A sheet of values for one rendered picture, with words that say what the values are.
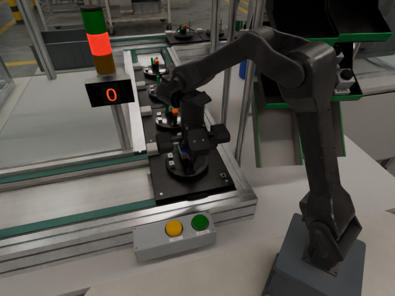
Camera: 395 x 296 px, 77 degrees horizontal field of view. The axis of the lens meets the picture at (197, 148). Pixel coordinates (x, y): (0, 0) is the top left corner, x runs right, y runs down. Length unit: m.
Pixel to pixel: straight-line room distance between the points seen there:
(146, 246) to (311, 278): 0.37
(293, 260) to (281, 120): 0.44
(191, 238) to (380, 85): 1.53
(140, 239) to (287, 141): 0.52
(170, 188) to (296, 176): 0.48
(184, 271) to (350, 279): 0.39
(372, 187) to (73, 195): 1.02
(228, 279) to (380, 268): 0.41
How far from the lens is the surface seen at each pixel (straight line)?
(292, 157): 0.84
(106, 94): 0.75
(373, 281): 0.86
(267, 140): 0.82
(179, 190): 0.75
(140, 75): 1.43
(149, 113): 1.07
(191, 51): 1.90
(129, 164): 0.90
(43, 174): 0.96
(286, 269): 0.55
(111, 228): 0.72
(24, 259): 0.81
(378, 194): 1.07
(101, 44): 0.70
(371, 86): 1.84
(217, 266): 0.75
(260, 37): 0.40
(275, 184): 0.95
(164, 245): 0.67
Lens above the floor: 1.54
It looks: 40 degrees down
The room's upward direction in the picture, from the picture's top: straight up
